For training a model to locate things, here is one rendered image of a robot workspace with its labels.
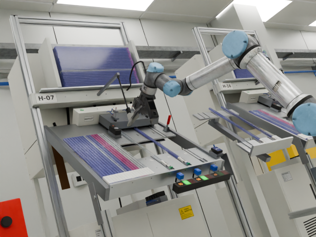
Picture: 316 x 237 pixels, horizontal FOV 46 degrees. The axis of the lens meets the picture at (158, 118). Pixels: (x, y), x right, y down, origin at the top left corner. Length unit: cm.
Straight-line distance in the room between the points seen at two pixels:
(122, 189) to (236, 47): 75
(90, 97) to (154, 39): 278
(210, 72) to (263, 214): 89
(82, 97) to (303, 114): 130
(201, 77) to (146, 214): 76
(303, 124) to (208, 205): 311
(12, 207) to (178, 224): 92
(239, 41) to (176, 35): 369
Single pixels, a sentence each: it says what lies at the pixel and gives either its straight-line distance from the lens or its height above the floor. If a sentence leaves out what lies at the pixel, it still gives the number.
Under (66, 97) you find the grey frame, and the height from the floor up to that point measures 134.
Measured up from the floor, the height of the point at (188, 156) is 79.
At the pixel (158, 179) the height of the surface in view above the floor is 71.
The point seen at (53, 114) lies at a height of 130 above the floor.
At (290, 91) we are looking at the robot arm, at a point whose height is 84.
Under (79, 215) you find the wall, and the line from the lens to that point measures 363.
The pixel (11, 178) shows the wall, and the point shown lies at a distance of 353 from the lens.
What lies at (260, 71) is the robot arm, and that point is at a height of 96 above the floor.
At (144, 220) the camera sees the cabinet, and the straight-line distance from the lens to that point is 199.
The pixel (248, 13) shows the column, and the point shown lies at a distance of 563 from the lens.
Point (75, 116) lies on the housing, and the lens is 221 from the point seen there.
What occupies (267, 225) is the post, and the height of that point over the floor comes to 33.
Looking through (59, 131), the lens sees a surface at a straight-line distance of 210.
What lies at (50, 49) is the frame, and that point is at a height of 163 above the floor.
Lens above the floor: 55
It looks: 14 degrees up
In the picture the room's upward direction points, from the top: 18 degrees counter-clockwise
